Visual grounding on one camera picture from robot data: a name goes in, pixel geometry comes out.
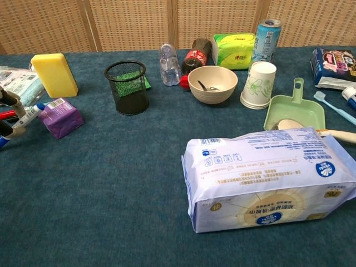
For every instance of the white toothpaste tube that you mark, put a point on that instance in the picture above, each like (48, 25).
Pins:
(350, 96)

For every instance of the blue white marker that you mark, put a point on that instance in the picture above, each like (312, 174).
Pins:
(31, 114)

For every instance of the black mesh pen cup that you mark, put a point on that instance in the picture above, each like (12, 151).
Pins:
(130, 97)

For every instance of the blue drink can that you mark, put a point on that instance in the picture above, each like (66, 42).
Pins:
(267, 41)

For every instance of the light blue toothbrush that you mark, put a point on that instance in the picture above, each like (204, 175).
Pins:
(336, 107)

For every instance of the dark blue sanitary pad pack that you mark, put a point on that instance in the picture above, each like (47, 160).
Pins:
(333, 64)

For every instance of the teal tablecloth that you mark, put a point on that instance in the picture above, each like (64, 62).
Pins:
(111, 180)

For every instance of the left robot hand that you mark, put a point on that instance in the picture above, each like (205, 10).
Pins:
(17, 107)

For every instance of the bagged light blue cloth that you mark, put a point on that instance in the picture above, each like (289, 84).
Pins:
(19, 83)

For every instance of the light green dustpan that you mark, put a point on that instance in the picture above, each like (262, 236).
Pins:
(303, 108)

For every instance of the yellow sponge block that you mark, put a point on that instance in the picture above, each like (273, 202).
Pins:
(55, 75)

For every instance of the green tissue pack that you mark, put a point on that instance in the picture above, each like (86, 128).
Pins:
(235, 53)

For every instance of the red marker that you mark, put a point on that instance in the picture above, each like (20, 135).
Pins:
(7, 114)

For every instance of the purple tissue pack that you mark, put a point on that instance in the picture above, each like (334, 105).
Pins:
(61, 119)

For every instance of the clear plastic bottle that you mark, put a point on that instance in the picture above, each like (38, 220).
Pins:
(169, 66)

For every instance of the woven folding screen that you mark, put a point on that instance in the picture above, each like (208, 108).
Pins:
(130, 25)

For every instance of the green scouring pad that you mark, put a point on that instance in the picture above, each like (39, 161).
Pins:
(147, 82)

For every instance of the cola bottle red cap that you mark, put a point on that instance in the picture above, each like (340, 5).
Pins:
(196, 55)

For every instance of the metal spoon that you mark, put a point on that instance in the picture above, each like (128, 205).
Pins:
(212, 89)

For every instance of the large white blue wipes pack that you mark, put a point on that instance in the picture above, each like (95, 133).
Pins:
(264, 180)

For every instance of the floral paper cup stack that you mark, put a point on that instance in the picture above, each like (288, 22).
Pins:
(257, 86)

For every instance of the beige bowl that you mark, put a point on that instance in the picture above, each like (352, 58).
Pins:
(212, 94)

